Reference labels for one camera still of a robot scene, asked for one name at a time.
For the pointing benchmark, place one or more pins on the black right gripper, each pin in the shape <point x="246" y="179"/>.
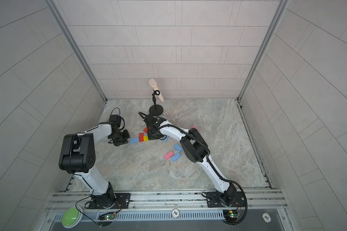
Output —
<point x="150" y="133"/>

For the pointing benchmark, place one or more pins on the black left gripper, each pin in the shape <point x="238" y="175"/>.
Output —
<point x="123" y="137"/>

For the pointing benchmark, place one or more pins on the red stem block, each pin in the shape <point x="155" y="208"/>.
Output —
<point x="141" y="137"/>

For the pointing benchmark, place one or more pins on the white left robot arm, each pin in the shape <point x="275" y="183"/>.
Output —
<point x="77" y="157"/>

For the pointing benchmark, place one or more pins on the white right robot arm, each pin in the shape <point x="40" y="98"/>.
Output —
<point x="197" y="151"/>

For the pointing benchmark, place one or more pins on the black microphone stand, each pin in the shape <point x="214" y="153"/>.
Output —
<point x="155" y="109"/>

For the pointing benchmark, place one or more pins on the pink block lower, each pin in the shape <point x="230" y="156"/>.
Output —
<point x="169" y="155"/>

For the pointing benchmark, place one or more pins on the beige wooden microphone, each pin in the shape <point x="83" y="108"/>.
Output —
<point x="154" y="85"/>

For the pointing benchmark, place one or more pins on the left circuit board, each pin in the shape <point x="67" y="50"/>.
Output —
<point x="108" y="216"/>

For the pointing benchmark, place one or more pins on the circuit board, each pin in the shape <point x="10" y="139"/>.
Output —
<point x="108" y="216"/>
<point x="231" y="216"/>

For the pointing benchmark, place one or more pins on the green round button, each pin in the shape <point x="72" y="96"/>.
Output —
<point x="72" y="217"/>

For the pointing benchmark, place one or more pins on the right circuit board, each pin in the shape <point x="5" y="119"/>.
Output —
<point x="231" y="216"/>

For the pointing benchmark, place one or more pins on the poker chip right corner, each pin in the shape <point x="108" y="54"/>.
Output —
<point x="266" y="217"/>

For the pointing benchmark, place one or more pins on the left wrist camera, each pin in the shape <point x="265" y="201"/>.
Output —
<point x="115" y="119"/>

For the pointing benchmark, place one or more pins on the poker chip on rail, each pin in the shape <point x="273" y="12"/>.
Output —
<point x="175" y="213"/>

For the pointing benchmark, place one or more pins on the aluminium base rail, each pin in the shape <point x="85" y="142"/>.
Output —
<point x="158" y="205"/>

